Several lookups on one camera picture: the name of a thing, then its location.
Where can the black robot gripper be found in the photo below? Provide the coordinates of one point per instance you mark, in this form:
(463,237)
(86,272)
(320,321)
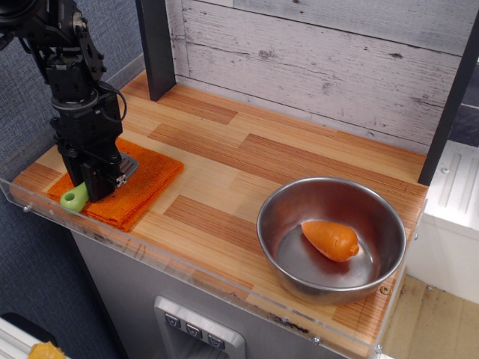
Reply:
(86,134)

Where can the green handled grey spatula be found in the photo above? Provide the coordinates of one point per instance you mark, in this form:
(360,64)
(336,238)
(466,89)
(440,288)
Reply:
(76,199)

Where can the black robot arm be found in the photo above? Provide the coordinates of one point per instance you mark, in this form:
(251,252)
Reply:
(56,34)

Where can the silver metal bowl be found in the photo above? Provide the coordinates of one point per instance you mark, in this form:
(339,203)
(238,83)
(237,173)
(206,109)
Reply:
(300,268)

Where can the folded orange cloth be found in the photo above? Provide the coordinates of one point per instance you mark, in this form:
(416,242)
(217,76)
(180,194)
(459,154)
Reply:
(127,204)

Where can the grey toy fridge cabinet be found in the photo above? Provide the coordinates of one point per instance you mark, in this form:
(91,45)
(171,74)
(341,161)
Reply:
(128,287)

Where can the silver dispenser button panel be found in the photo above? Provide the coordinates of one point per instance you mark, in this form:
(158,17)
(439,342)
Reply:
(187,334)

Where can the orange plastic carrot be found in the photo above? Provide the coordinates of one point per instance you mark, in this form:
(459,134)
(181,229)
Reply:
(335,241)

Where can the clear acrylic table guard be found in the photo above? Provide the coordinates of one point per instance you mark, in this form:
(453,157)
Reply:
(237,149)

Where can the white ribbed side unit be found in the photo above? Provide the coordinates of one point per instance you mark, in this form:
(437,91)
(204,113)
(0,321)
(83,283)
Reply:
(444,251)

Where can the dark left shelf post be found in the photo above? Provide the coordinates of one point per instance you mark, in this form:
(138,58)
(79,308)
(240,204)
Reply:
(156,44)

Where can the dark shelf post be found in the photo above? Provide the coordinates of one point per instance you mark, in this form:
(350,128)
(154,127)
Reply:
(452,106)
(156,44)

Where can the dark right shelf post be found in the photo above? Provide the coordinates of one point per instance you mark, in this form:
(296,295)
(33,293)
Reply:
(452,106)

